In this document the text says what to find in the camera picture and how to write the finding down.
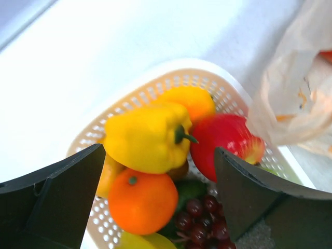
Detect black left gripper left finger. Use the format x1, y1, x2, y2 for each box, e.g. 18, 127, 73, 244
1, 144, 106, 248

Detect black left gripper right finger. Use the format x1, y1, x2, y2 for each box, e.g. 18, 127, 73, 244
214, 148, 331, 248

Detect orange fake tangerine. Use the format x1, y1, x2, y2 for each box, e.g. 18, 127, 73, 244
108, 169, 178, 235

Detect red fake apple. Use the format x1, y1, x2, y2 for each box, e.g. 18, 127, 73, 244
190, 113, 265, 182

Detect translucent orange plastic bag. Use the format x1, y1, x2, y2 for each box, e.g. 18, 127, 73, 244
246, 1, 331, 157

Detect yellow fake bell pepper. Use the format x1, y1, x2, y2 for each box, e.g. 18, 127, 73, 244
104, 102, 197, 174

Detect white perforated plastic basket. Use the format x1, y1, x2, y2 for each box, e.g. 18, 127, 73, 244
66, 59, 315, 248

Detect dark brown fake avocado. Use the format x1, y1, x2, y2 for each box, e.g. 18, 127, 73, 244
167, 160, 189, 181

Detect red yellow fake mango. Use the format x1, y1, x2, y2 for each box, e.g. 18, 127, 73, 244
319, 50, 332, 63

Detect yellow fake starfruit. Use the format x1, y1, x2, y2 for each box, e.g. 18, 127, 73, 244
96, 154, 126, 199

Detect yellow fake banana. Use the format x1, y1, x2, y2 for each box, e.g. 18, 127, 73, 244
116, 231, 176, 249

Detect dark red fake grapes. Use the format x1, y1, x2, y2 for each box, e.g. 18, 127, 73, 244
173, 195, 236, 249

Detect green fake lime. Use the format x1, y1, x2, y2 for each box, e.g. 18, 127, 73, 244
158, 179, 208, 239

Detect orange fake fruit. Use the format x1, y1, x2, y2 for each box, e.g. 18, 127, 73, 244
153, 86, 216, 125

